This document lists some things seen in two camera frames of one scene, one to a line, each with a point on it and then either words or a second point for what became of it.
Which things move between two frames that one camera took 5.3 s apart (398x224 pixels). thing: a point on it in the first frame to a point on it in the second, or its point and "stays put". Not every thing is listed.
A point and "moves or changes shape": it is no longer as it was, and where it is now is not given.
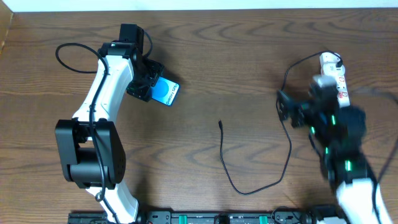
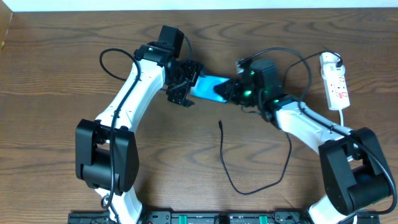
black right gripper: [298, 109] to [236, 92]
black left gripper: [144, 88] to [188, 82]
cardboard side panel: [5, 17] stays put
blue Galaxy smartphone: [164, 91] moves or changes shape
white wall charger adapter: [331, 69] stays put
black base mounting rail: [204, 217] stays put
